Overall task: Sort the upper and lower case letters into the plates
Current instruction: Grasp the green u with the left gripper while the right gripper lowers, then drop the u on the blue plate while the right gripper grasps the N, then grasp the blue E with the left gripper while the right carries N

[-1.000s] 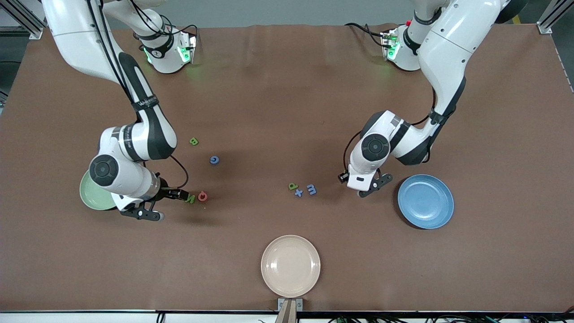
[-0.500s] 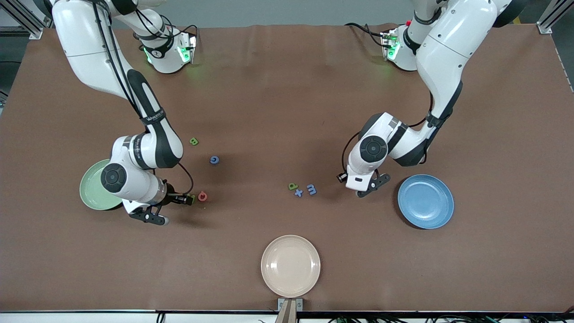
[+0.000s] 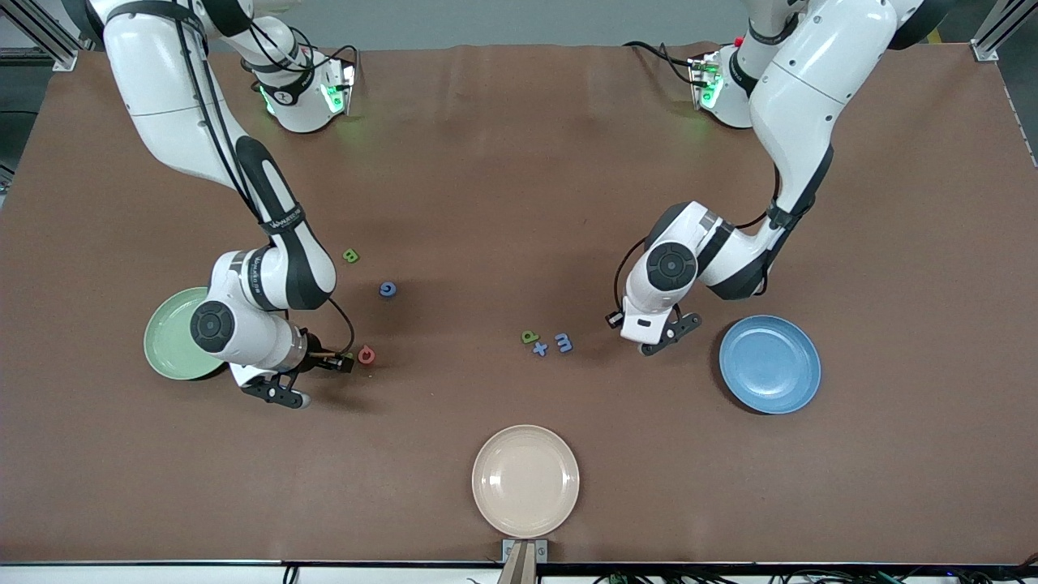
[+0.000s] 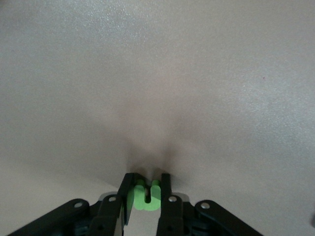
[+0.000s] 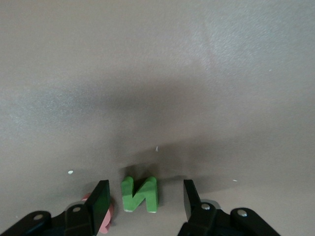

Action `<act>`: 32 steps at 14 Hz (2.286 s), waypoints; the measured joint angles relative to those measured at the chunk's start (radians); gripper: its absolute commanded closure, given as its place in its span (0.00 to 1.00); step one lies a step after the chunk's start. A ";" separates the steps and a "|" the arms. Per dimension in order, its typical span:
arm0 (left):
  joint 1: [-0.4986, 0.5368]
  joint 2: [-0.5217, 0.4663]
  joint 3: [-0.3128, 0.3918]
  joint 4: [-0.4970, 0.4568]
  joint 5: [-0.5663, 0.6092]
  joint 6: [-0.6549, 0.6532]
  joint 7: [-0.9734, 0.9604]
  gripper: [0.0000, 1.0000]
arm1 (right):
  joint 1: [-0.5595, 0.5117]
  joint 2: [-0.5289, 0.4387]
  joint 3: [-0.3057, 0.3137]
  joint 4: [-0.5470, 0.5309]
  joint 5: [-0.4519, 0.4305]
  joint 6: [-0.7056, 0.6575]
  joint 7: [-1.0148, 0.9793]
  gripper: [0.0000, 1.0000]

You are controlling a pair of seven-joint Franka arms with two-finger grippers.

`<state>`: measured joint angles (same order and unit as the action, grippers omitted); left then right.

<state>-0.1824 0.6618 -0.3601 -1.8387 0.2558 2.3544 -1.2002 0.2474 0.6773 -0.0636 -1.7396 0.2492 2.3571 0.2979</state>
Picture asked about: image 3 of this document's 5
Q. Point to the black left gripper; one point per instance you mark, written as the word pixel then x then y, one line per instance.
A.
pixel 610 324

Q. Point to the blue letter m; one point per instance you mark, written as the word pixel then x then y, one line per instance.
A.
pixel 564 343

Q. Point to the blue plate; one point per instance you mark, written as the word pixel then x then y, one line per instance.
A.
pixel 770 365

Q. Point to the brown table mat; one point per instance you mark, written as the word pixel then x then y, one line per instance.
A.
pixel 519 203

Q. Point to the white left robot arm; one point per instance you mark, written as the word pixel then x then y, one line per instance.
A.
pixel 819 81

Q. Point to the beige plate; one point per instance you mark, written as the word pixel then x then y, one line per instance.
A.
pixel 525 481

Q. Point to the green plate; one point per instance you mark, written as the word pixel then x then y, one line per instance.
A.
pixel 166 341

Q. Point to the green letter p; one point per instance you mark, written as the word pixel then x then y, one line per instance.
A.
pixel 531 337

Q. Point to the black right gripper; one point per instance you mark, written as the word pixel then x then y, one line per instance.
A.
pixel 319 354

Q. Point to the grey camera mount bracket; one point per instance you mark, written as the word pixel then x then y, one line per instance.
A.
pixel 525 553

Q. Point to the blue letter t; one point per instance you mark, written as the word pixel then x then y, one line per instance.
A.
pixel 540 349

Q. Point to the red letter Q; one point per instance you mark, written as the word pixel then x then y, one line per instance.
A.
pixel 362 355

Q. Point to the blue letter G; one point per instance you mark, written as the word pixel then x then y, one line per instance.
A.
pixel 383 289

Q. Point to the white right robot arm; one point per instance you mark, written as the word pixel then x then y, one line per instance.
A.
pixel 162 81

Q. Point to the metal base connector box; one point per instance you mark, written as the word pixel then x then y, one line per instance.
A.
pixel 340 89
pixel 704 81

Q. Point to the aluminium frame post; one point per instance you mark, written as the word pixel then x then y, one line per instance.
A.
pixel 65 58
pixel 985 53

